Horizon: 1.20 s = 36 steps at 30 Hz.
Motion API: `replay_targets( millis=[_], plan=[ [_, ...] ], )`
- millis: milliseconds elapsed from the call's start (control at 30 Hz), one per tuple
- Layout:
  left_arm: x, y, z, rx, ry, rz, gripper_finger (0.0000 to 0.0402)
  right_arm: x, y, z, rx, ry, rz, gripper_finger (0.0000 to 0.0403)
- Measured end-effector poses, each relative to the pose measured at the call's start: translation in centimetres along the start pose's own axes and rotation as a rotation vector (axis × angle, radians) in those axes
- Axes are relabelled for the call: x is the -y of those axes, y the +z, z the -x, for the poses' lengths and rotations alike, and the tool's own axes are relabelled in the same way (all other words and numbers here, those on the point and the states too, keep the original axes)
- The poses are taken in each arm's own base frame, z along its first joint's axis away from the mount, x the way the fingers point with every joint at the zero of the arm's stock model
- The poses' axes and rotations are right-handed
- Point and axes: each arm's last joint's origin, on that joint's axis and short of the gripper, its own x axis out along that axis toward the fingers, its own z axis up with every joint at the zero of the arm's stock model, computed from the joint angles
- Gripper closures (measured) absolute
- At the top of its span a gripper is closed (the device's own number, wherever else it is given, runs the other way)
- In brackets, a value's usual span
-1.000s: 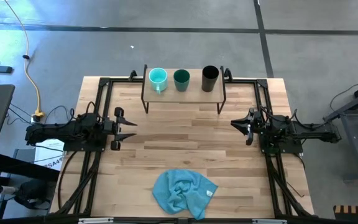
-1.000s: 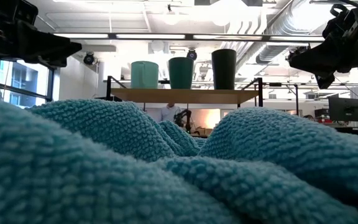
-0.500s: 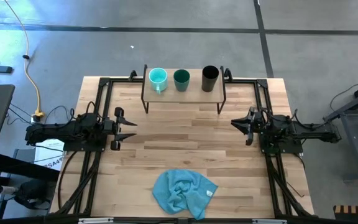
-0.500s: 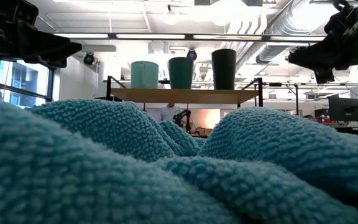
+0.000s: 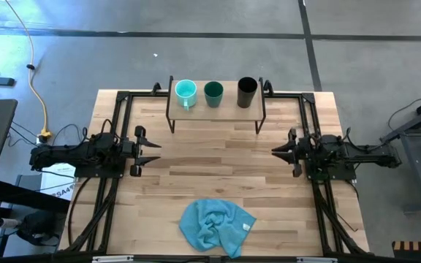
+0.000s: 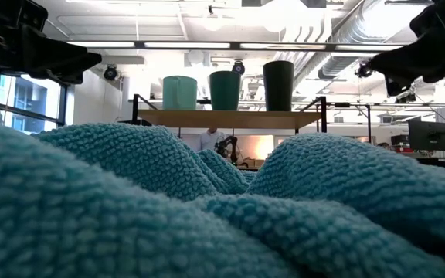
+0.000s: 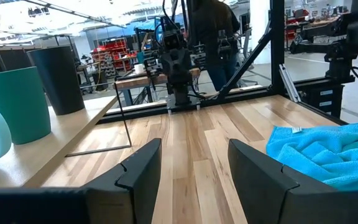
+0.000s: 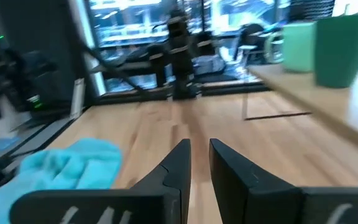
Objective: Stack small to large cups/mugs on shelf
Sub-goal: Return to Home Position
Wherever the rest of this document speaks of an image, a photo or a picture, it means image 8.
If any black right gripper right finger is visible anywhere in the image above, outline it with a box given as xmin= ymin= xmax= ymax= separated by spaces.
xmin=209 ymin=138 xmax=358 ymax=224

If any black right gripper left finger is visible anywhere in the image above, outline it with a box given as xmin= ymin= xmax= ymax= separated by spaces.
xmin=9 ymin=138 xmax=193 ymax=224

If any mint green mug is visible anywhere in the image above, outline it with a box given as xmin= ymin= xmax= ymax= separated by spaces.
xmin=282 ymin=21 xmax=318 ymax=73

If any dark green cup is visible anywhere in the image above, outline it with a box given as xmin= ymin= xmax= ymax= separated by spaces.
xmin=313 ymin=13 xmax=358 ymax=89

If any blue microfibre cloth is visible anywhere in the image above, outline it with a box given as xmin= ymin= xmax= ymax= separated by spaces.
xmin=0 ymin=138 xmax=124 ymax=224

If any white printed paper sheet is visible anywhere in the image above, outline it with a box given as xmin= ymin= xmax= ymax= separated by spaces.
xmin=69 ymin=77 xmax=86 ymax=119

